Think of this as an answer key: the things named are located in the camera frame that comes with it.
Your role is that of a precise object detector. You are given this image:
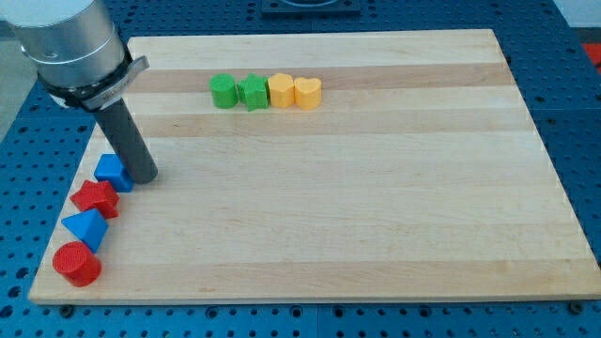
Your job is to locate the yellow hexagon block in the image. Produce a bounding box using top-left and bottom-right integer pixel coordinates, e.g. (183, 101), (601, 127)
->
(268, 73), (295, 108)

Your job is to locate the red star block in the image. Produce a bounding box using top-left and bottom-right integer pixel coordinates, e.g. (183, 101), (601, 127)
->
(69, 180), (119, 219)

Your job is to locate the wooden board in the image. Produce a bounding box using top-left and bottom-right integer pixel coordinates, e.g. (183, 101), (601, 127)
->
(29, 29), (600, 305)

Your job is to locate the blue triangle block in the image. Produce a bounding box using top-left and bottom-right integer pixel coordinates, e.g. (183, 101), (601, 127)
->
(61, 208), (108, 254)

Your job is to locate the red cylinder block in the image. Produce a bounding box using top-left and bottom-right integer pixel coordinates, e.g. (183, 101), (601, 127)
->
(52, 241), (102, 287)

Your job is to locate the green star block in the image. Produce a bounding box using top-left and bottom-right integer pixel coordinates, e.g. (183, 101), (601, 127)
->
(237, 73), (269, 112)

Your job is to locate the yellow heart block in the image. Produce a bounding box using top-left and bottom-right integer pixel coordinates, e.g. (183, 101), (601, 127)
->
(294, 77), (322, 110)

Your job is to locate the green cylinder block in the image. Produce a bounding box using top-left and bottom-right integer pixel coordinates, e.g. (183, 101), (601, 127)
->
(208, 73), (239, 109)

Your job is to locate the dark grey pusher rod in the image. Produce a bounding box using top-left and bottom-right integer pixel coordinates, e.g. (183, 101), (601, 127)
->
(92, 100), (159, 184)

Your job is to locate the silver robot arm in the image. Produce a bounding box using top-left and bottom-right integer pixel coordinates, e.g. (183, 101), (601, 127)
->
(1, 0), (148, 111)

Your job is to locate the blue cube block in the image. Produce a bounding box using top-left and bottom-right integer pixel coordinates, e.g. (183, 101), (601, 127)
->
(94, 154), (134, 192)

